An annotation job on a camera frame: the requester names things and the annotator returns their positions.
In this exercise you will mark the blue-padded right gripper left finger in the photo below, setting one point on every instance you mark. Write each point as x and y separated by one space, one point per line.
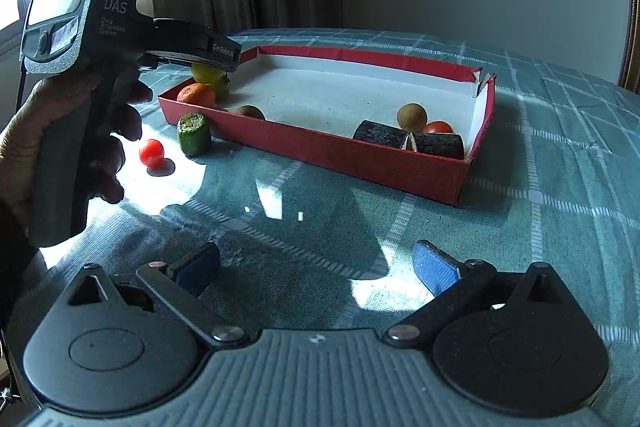
177 286

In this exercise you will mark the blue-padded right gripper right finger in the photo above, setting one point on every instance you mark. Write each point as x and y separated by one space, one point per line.
457 288

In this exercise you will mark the yellow tomato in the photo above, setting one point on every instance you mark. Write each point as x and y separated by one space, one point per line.
203 73

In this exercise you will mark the red cherry tomato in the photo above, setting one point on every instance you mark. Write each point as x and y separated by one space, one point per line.
437 126
152 154

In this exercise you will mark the brown round longan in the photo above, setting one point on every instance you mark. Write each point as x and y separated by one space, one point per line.
412 117

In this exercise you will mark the dark cylinder fruit piece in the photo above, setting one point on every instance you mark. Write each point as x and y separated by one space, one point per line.
381 134

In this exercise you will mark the person's left hand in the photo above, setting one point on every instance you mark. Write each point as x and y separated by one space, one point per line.
24 145

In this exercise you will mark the teal plaid tablecloth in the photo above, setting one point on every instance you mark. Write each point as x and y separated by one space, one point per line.
557 180

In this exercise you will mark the orange tangerine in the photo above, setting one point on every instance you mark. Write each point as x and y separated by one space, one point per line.
198 94

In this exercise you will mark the green-yellow tomato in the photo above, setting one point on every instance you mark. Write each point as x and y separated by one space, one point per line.
221 87

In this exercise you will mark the green cucumber piece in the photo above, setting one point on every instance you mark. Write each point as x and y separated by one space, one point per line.
194 134

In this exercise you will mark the red shallow cardboard tray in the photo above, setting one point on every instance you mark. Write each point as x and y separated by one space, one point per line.
315 98

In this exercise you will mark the brown kiwi fruit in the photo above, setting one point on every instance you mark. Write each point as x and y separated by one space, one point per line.
250 111

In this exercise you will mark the wooden chair back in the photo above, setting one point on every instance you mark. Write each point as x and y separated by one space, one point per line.
629 72

